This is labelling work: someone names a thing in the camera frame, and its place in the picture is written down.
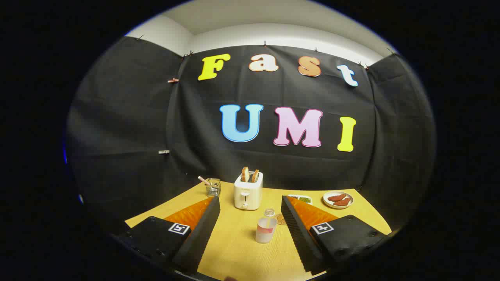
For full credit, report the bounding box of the white toaster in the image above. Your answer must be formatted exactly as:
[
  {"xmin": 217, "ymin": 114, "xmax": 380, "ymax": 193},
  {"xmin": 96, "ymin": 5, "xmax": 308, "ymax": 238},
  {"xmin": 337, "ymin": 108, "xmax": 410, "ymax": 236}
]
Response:
[{"xmin": 234, "ymin": 171, "xmax": 264, "ymax": 211}]

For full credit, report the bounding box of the metal wire basket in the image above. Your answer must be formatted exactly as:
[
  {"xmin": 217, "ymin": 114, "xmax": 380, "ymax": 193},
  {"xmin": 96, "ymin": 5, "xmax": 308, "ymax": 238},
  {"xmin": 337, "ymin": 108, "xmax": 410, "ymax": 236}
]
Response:
[{"xmin": 206, "ymin": 178, "xmax": 221, "ymax": 197}]

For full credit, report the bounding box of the white round plate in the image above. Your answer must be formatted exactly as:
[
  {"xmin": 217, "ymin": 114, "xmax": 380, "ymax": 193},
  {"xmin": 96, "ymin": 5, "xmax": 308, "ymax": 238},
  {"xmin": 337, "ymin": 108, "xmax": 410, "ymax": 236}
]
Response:
[{"xmin": 323, "ymin": 191, "xmax": 354, "ymax": 210}]

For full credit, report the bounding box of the wooden table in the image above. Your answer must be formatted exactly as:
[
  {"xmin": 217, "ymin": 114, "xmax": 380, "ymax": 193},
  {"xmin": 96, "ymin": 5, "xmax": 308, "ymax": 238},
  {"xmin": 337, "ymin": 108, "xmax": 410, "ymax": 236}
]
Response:
[{"xmin": 124, "ymin": 180, "xmax": 392, "ymax": 281}]

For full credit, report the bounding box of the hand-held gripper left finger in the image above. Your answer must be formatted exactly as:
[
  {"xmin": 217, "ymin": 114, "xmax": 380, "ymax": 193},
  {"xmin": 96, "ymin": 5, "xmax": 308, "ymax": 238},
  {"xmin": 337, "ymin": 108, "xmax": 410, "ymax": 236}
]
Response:
[{"xmin": 115, "ymin": 196, "xmax": 221, "ymax": 274}]

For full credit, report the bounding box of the white divided dish with beans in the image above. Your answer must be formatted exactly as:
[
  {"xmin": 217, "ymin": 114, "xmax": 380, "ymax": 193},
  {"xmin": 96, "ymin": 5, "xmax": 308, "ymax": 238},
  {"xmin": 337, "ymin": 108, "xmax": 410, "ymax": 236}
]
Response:
[{"xmin": 287, "ymin": 194, "xmax": 313, "ymax": 205}]

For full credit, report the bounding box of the clear juice bottle pink label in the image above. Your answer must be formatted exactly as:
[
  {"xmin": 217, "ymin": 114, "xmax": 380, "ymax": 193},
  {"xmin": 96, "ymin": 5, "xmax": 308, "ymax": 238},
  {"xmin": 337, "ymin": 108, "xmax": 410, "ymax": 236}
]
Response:
[{"xmin": 256, "ymin": 209, "xmax": 278, "ymax": 244}]

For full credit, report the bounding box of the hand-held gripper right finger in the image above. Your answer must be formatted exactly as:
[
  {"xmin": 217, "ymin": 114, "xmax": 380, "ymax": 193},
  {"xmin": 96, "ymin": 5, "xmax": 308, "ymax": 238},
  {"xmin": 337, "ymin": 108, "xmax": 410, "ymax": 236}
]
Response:
[{"xmin": 280, "ymin": 195, "xmax": 392, "ymax": 274}]

